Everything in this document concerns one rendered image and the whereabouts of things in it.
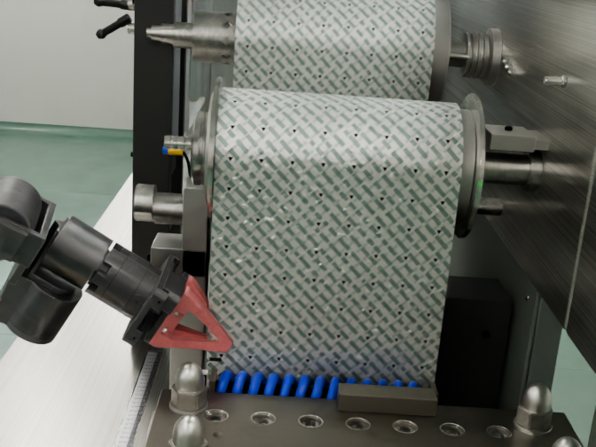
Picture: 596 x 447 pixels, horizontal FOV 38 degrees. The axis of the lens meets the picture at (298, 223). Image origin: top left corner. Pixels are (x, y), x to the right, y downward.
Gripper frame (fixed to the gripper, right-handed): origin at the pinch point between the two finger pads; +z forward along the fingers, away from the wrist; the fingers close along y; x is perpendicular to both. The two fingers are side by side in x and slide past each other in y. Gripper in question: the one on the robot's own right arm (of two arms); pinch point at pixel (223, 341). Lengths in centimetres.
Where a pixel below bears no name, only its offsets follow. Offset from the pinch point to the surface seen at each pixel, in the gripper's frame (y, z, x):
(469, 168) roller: -0.3, 9.7, 28.4
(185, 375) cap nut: 8.1, -2.6, -1.3
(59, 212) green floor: -367, -42, -147
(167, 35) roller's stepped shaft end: -29.7, -22.7, 18.0
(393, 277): 0.3, 10.0, 15.4
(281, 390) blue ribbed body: 3.6, 6.9, 0.3
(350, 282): 0.3, 6.8, 12.6
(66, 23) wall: -556, -120, -99
